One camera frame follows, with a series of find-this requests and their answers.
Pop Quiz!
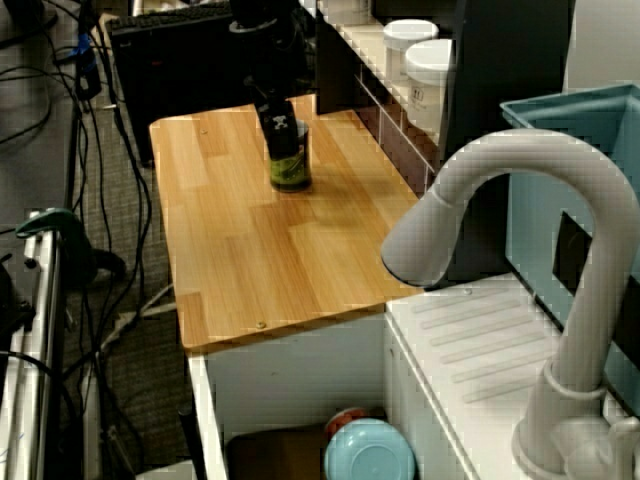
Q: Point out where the black upright panel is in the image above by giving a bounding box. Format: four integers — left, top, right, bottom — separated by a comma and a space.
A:
438, 0, 577, 292

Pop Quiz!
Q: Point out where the white shelf container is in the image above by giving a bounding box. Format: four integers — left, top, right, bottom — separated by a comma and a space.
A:
324, 0, 374, 26

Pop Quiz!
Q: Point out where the green clamp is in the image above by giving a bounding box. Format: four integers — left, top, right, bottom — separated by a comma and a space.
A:
14, 208, 97, 290

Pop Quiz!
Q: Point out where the white toy sink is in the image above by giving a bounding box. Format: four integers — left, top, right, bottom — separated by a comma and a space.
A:
187, 274, 640, 480

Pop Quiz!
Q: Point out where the green peas can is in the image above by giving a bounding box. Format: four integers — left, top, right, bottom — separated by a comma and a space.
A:
269, 118, 313, 194

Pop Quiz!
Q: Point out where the grey curved faucet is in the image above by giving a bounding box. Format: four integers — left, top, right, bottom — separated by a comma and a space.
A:
379, 128, 640, 480

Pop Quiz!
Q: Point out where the light blue bowl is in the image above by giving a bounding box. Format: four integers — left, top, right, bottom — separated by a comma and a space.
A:
323, 418, 419, 480

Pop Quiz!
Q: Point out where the orange beans can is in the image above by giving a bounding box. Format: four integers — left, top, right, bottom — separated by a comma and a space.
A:
324, 407, 372, 439

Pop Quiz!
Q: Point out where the blue cable tape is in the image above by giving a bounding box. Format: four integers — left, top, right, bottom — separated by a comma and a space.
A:
74, 32, 102, 99

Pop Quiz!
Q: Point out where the teal plastic bin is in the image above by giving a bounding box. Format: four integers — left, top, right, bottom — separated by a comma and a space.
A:
499, 83, 640, 416

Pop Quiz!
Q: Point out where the white aluminium frame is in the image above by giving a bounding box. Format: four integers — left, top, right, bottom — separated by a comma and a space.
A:
0, 209, 67, 480

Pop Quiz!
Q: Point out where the black equipment box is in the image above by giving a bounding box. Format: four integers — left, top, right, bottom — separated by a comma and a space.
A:
109, 2, 251, 167

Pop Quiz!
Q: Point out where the black oven handle bar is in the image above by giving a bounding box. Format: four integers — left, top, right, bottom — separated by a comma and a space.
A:
177, 404, 207, 480

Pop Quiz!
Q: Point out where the white lidded plastic jar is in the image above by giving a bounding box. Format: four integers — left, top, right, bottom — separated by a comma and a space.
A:
383, 18, 440, 84
404, 39, 454, 136

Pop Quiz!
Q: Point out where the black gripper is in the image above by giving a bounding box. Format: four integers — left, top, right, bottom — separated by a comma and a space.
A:
243, 76, 298, 162

